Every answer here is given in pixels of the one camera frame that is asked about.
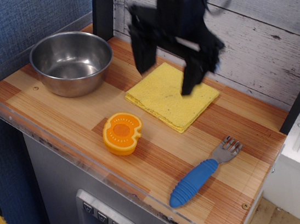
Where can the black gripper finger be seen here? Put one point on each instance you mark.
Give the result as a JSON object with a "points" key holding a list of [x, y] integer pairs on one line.
{"points": [[143, 48], [197, 65]]}

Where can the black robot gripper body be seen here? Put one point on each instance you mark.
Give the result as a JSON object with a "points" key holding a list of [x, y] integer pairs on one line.
{"points": [[179, 27]]}

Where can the orange toy fruit half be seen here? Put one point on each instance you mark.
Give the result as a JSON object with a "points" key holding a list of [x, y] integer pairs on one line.
{"points": [[121, 133]]}

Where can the blue handled metal fork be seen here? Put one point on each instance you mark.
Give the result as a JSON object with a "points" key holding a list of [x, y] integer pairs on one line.
{"points": [[192, 182]]}

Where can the yellow folded napkin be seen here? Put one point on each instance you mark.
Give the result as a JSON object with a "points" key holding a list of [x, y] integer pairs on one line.
{"points": [[159, 94]]}

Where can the stainless steel bowl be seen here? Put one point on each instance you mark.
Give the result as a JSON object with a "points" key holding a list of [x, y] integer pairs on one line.
{"points": [[71, 64]]}

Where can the clear acrylic table guard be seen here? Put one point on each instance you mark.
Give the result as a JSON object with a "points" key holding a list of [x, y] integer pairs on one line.
{"points": [[139, 185]]}

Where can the grey dispenser button panel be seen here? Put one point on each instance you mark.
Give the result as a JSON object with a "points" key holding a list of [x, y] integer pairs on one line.
{"points": [[91, 210]]}

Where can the black left vertical post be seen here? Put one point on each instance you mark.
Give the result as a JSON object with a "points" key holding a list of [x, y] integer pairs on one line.
{"points": [[103, 17]]}

